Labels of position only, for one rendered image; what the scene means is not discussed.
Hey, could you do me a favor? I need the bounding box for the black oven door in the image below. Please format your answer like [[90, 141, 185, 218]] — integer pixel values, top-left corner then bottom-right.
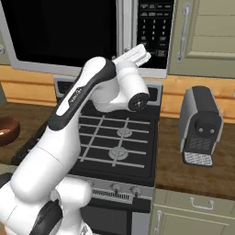
[[80, 198, 152, 235]]

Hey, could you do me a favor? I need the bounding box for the green base cupboard door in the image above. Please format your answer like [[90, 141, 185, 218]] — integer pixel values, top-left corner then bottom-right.
[[149, 204, 235, 235]]

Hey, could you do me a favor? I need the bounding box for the silver microwave door handle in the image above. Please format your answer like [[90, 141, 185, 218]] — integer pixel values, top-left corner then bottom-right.
[[117, 0, 133, 54]]

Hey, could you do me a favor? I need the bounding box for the silver wall cupboard handle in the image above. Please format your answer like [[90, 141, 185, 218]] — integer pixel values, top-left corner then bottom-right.
[[176, 2, 193, 64]]

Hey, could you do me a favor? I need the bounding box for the silver stove knob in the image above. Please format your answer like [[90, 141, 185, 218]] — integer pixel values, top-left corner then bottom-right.
[[129, 185, 141, 198], [111, 183, 123, 195]]

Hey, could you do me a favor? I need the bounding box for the silver drawer handle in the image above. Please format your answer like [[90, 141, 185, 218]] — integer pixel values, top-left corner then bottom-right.
[[189, 196, 216, 211]]

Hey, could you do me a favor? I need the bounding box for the black microwave door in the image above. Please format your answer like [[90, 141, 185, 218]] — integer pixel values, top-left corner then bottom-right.
[[0, 0, 140, 77]]

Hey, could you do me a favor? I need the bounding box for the green wall cupboard door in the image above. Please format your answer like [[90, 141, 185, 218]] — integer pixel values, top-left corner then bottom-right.
[[167, 0, 235, 80]]

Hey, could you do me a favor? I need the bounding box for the grey and black coffee machine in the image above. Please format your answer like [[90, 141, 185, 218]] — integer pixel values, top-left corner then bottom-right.
[[178, 85, 225, 168]]

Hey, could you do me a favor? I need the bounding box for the green cupboard door with knob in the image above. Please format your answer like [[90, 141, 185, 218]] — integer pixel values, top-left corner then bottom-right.
[[0, 28, 11, 66]]

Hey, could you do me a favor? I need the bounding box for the black and silver microwave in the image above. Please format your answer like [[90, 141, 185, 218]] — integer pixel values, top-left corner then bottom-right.
[[0, 0, 175, 79]]

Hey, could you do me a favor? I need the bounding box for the black gas stove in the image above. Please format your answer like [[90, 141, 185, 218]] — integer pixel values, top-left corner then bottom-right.
[[11, 74, 163, 235]]

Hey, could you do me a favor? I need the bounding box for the silver base cupboard handle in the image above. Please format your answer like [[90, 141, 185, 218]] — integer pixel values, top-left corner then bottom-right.
[[153, 209, 163, 235]]

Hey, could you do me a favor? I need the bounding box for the green drawer front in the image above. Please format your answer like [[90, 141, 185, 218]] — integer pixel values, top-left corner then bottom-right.
[[151, 187, 235, 218]]

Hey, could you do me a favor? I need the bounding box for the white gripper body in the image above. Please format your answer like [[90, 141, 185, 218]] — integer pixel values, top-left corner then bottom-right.
[[113, 43, 152, 68]]

